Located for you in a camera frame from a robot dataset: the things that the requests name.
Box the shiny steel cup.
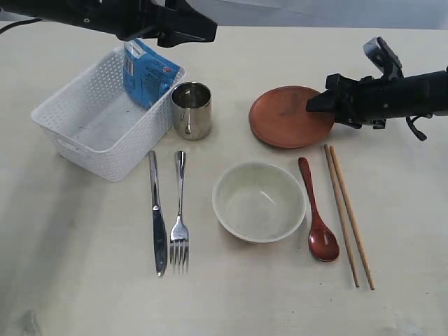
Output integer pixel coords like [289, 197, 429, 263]
[171, 81, 211, 140]

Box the white perforated plastic basket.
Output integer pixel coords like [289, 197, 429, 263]
[31, 47, 173, 182]

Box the brown round plate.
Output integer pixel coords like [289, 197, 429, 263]
[248, 85, 335, 149]

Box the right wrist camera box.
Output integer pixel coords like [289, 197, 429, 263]
[363, 36, 404, 81]

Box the red-brown wooden spoon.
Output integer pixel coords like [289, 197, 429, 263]
[297, 157, 340, 262]

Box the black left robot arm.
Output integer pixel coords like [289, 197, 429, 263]
[1, 0, 218, 48]

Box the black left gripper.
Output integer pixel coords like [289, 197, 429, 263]
[69, 0, 218, 48]

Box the steel spoon long handle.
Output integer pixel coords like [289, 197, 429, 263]
[169, 150, 190, 274]

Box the white ceramic bowl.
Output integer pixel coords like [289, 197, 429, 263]
[212, 162, 307, 244]

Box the black cable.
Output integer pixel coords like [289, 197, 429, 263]
[0, 19, 43, 36]

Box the wooden chopstick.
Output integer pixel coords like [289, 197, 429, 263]
[324, 144, 360, 288]
[330, 146, 375, 291]

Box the white curtain backdrop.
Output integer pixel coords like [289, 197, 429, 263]
[189, 1, 447, 30]

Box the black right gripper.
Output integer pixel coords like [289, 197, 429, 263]
[306, 73, 386, 130]

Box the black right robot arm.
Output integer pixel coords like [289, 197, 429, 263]
[306, 70, 447, 129]

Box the blue snack packet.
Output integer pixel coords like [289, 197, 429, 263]
[123, 39, 180, 109]

